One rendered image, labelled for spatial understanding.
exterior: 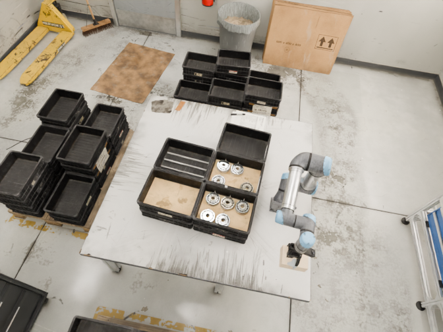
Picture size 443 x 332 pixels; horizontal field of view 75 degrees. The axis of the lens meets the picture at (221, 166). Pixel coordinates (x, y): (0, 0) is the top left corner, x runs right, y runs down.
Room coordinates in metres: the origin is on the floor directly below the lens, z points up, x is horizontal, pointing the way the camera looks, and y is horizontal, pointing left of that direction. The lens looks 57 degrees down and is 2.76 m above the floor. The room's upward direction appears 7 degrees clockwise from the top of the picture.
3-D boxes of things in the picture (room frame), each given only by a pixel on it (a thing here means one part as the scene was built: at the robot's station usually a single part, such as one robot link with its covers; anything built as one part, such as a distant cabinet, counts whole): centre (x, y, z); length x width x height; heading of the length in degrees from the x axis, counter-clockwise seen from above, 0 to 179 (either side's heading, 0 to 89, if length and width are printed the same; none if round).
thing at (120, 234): (1.23, 0.04, 0.35); 1.60 x 1.60 x 0.70; 86
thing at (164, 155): (1.23, 0.28, 0.87); 0.40 x 0.30 x 0.11; 81
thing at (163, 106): (1.94, 0.64, 0.71); 0.22 x 0.19 x 0.01; 86
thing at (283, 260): (0.56, -0.52, 0.95); 0.16 x 0.12 x 0.07; 86
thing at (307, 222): (0.67, -0.50, 1.26); 0.11 x 0.11 x 0.08; 79
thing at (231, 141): (1.46, -0.16, 0.87); 0.40 x 0.30 x 0.11; 81
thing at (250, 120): (1.88, -0.20, 0.70); 0.33 x 0.23 x 0.01; 86
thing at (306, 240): (0.57, -0.50, 1.26); 0.09 x 0.08 x 0.11; 169
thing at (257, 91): (2.50, -0.36, 0.37); 0.40 x 0.30 x 0.45; 86
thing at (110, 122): (1.87, 1.24, 0.31); 0.40 x 0.30 x 0.34; 176
